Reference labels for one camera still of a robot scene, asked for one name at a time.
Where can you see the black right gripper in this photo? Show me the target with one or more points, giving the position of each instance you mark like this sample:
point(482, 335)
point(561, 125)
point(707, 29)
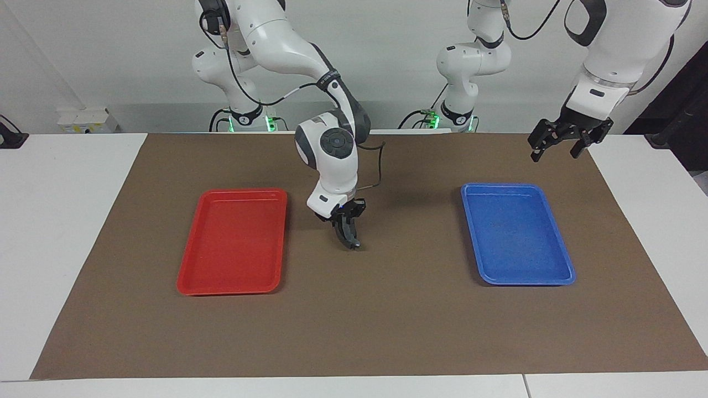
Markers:
point(348, 211)

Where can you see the blue plastic tray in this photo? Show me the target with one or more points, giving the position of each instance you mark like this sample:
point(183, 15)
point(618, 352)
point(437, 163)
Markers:
point(517, 237)

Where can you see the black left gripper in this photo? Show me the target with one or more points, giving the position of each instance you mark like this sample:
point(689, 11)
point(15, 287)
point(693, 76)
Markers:
point(575, 128)

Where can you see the white wall socket box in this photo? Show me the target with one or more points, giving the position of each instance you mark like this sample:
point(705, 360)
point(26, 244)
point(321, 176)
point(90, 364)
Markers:
point(88, 120)

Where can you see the black furniture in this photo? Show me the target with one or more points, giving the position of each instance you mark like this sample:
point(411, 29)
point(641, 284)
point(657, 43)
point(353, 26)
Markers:
point(691, 110)

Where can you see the brown table mat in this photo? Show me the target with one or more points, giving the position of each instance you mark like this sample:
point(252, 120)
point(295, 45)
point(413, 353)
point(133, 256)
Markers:
point(376, 309)

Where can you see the red plastic tray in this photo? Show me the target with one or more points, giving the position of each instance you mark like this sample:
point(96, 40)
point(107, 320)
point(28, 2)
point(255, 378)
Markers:
point(232, 243)

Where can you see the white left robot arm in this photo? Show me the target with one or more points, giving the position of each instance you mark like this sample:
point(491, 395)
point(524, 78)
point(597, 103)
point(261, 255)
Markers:
point(619, 50)

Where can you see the curved dark brake pad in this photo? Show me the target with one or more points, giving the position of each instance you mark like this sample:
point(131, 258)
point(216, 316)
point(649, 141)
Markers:
point(354, 243)

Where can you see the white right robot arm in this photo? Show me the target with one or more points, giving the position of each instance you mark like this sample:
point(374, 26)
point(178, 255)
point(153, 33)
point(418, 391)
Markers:
point(332, 171)

